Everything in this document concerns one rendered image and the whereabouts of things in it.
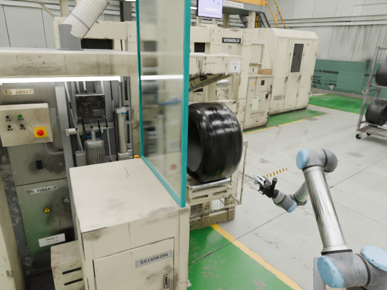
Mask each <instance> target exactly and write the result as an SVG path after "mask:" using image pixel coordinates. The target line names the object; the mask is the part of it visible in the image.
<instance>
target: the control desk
mask: <svg viewBox="0 0 387 290"><path fill-rule="evenodd" d="M69 170H70V179H71V188H72V193H73V202H74V210H75V218H76V224H77V232H78V240H79V249H80V254H81V262H82V271H83V276H84V285H85V290H187V285H188V257H189V221H190V206H189V205H188V204H187V202H186V207H184V208H181V207H180V206H179V205H178V203H177V202H176V200H175V199H174V198H173V197H172V196H171V194H170V193H169V192H168V191H167V189H166V188H165V187H164V186H163V184H162V183H161V182H160V180H159V179H158V178H157V177H156V176H155V174H154V173H153V172H152V171H151V169H150V168H149V167H148V165H147V164H146V163H145V162H144V160H143V159H142V158H140V159H138V158H136V159H128V160H123V161H116V162H108V163H101V164H96V165H89V166H81V167H73V168H69Z"/></svg>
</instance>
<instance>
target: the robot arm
mask: <svg viewBox="0 0 387 290"><path fill-rule="evenodd" d="M337 164H338V161H337V157H336V155H335V154H334V153H333V152H332V151H330V150H328V149H325V148H319V149H305V150H300V151H299V152H298V154H297V157H296V165H297V168H299V169H302V172H303V174H304V177H305V181H304V182H303V183H302V185H301V186H300V187H299V189H298V190H297V191H296V192H295V193H294V194H284V193H283V192H282V191H281V190H277V189H275V186H276V183H277V178H275V177H274V178H273V179H272V183H271V182H270V181H269V180H268V179H267V178H265V177H263V176H262V175H257V174H254V175H253V176H254V178H255V181H254V182H253V183H254V184H258V185H259V190H258V192H259V191H262V193H261V192H260V193H261V194H262V195H264V194H265V195H266V196H267V197H269V198H272V200H273V202H274V204H275V205H276V206H278V207H281V208H283V209H284V210H286V212H288V213H291V212H292V211H293V210H295V208H296V206H303V205H306V203H307V201H308V199H307V198H308V197H309V196H310V200H311V203H312V207H313V211H314V215H315V218H316V222H317V226H318V230H319V233H320V237H321V241H322V245H323V249H322V251H321V252H320V253H321V256H320V257H319V258H318V260H317V267H318V271H319V273H320V276H321V278H322V280H323V282H325V283H326V285H327V286H329V287H331V288H340V289H342V288H346V290H387V252H386V251H385V250H383V249H381V248H379V247H376V246H372V245H366V246H363V247H362V248H361V252H360V253H355V254H354V253H353V251H352V248H350V247H349V246H347V245H346V242H345V239H344V236H343V232H342V229H341V226H340V223H339V219H338V216H337V213H336V210H335V206H334V203H333V200H332V196H331V193H330V190H329V186H328V183H327V179H326V177H325V176H326V175H327V174H328V173H331V172H333V171H334V170H335V169H336V168H337Z"/></svg>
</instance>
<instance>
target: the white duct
mask: <svg viewBox="0 0 387 290"><path fill-rule="evenodd" d="M108 2H109V0H81V1H80V2H79V3H78V5H77V6H76V7H75V9H74V10H73V11H72V12H71V13H70V15H69V16H68V18H67V19H66V20H65V22H64V24H71V25H72V29H71V30H72V31H71V34H73V35H74V36H77V37H80V38H81V37H82V36H83V34H84V33H85V32H86V30H87V29H89V27H90V25H91V24H92V22H93V21H94V20H95V18H96V17H97V16H98V14H100V12H101V11H102V9H103V8H104V7H105V5H106V4H107V3H108Z"/></svg>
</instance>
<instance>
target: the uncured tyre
mask: <svg viewBox="0 0 387 290"><path fill-rule="evenodd" d="M243 148H244V141H243V135H242V130H241V126H240V124H239V121H238V119H237V117H236V116H235V114H234V113H233V112H232V110H231V109H230V108H229V107H228V106H227V105H225V104H223V103H220V102H199V103H193V104H190V105H188V144H187V174H188V175H189V176H190V177H192V178H193V179H194V180H196V181H198V182H209V181H214V180H220V179H223V178H227V177H229V176H231V175H232V174H233V173H234V172H235V171H236V170H237V168H238V166H239V164H240V162H241V159H242V154H243Z"/></svg>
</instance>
